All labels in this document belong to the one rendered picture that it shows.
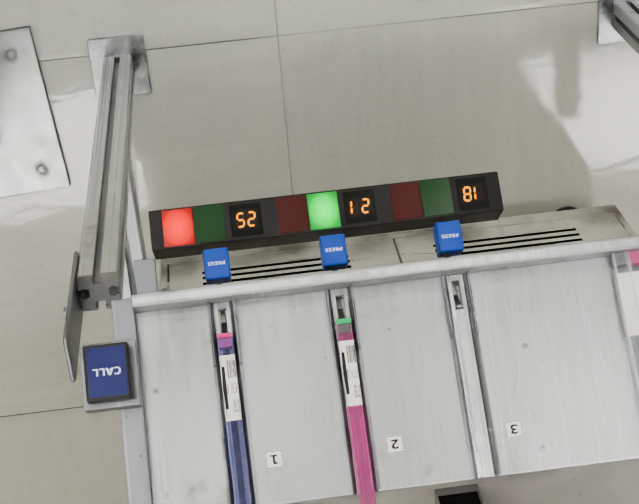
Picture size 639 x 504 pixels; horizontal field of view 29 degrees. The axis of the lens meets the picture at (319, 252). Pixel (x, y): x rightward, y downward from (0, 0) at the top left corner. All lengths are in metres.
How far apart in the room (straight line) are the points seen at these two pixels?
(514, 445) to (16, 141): 0.98
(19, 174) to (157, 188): 0.20
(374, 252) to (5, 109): 0.57
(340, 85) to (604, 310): 0.77
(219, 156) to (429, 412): 0.83
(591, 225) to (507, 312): 0.74
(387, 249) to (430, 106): 0.23
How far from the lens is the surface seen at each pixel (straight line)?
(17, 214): 1.95
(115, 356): 1.12
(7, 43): 1.83
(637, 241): 1.21
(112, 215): 1.36
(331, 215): 1.20
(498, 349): 1.18
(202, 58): 1.83
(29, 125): 1.87
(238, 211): 1.20
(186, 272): 1.84
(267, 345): 1.16
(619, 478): 1.52
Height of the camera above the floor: 1.72
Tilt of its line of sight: 61 degrees down
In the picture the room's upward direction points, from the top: 167 degrees clockwise
